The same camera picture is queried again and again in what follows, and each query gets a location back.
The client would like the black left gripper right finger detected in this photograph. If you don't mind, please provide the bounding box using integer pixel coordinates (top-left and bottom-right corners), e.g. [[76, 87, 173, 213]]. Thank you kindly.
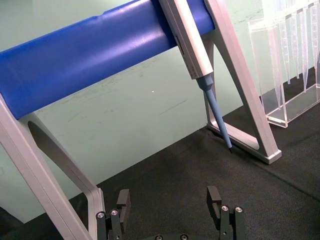
[[206, 185, 247, 240]]

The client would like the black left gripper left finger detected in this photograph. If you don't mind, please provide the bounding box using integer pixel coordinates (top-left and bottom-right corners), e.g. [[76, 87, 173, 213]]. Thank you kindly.
[[96, 188, 132, 240]]

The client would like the black table cloth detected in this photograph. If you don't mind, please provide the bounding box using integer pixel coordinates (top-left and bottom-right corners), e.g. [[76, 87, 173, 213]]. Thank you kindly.
[[0, 65, 320, 240]]

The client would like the clear acrylic rack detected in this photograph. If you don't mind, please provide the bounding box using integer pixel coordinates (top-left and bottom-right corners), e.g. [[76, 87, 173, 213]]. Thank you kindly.
[[247, 0, 320, 129]]

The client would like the grey stand with blue bar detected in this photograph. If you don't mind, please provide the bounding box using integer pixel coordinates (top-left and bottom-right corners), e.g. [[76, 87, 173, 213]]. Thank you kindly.
[[0, 0, 282, 240]]

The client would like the large clear conical tip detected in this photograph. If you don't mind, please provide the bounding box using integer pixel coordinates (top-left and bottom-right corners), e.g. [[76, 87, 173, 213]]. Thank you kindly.
[[263, 0, 287, 111]]

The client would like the clear pipette tip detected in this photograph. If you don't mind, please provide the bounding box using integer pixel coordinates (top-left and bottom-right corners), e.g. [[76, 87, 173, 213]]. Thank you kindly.
[[284, 14, 298, 85], [295, 8, 306, 80], [301, 3, 316, 94], [313, 0, 320, 65]]

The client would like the grey pipette with blue shaft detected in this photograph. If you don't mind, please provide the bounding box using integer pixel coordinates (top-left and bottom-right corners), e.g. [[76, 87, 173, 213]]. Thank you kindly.
[[158, 0, 234, 155]]

